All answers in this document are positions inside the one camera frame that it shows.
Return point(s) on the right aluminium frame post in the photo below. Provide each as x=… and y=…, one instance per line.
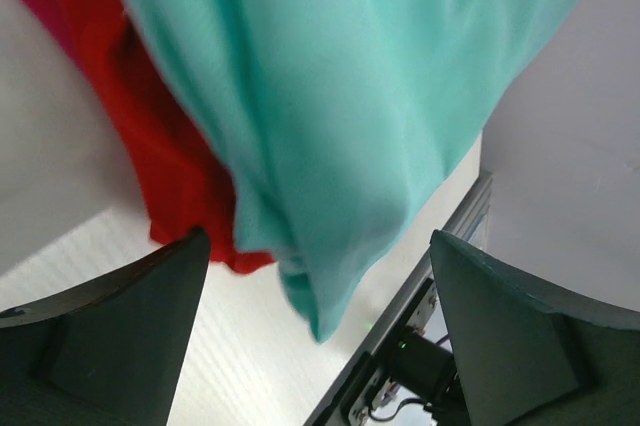
x=344, y=402

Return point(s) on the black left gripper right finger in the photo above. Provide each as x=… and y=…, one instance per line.
x=529, y=352

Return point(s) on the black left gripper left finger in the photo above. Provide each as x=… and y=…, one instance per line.
x=108, y=351

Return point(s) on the teal t shirt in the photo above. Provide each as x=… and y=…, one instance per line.
x=338, y=119

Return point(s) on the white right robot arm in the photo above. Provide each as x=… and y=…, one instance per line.
x=420, y=365

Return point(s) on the red t shirt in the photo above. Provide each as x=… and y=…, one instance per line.
x=182, y=182

